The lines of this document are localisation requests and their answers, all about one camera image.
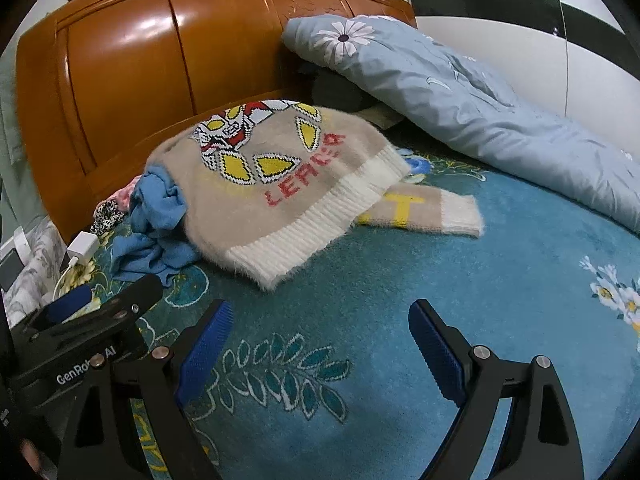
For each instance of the pink garment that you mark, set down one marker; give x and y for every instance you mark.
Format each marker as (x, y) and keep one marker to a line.
(127, 194)

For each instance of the wooden headboard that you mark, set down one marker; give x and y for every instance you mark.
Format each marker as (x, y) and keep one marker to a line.
(125, 85)

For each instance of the grey floral cloth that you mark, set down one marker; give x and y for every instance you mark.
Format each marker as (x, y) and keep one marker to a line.
(40, 255)

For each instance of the light blue floral quilt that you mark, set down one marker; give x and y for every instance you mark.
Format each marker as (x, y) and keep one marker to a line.
(425, 85)

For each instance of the dark cloth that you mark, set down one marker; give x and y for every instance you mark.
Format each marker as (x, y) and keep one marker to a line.
(335, 90)

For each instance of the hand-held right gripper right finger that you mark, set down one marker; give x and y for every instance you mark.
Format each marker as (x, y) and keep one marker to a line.
(436, 352)

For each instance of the person's left hand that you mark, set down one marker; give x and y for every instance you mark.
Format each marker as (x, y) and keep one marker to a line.
(31, 455)

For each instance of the white charger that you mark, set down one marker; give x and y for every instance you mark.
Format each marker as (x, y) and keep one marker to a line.
(82, 247)

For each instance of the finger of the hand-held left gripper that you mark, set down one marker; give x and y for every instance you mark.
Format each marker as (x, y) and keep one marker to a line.
(145, 290)
(70, 305)

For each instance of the white device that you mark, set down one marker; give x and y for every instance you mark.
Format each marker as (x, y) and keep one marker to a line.
(12, 260)

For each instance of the teal floral blanket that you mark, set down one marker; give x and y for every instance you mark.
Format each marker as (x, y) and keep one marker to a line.
(375, 285)

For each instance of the blue garment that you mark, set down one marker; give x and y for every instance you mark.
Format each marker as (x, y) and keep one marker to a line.
(160, 205)

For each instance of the black and white patterned cloth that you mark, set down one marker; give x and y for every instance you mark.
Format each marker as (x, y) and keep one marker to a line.
(106, 215)

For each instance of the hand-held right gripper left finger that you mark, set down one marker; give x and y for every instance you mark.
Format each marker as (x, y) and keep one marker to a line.
(202, 355)

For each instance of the beige knit sweater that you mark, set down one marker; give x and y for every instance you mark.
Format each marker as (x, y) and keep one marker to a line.
(300, 200)

